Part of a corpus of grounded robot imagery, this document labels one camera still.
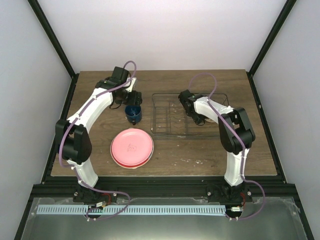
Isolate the cream ceramic bowl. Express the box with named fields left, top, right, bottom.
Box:
left=204, top=117, right=219, bottom=124

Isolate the blue ceramic mug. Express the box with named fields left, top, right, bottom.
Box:
left=124, top=105, right=142, bottom=125

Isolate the black wire dish rack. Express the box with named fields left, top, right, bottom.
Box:
left=150, top=93, right=220, bottom=140

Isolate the pink plastic plate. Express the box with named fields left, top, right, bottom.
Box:
left=110, top=128, right=154, bottom=169

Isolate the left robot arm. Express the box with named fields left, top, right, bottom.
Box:
left=55, top=66, right=142, bottom=202

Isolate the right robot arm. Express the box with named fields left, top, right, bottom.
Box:
left=178, top=90, right=256, bottom=202

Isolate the red floral plate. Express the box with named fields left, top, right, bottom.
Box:
left=110, top=140, right=154, bottom=169

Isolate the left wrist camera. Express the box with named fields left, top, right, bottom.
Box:
left=124, top=77, right=138, bottom=93

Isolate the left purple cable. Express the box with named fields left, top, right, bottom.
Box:
left=58, top=60, right=138, bottom=223

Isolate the black aluminium frame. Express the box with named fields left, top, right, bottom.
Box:
left=14, top=0, right=314, bottom=240

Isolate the light blue slotted cable duct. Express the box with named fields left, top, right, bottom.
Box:
left=36, top=204, right=226, bottom=216

